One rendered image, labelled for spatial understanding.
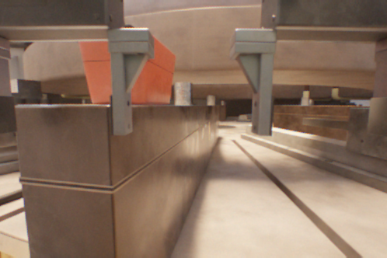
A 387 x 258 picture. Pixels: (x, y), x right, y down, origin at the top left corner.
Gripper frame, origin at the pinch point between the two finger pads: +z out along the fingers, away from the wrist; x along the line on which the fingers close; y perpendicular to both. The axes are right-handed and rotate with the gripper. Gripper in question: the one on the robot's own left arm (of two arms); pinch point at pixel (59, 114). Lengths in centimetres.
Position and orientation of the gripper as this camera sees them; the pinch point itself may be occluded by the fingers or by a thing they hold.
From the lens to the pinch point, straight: 25.5
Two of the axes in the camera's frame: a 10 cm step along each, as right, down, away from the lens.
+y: 0.0, -1.2, 9.9
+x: -10.0, 0.0, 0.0
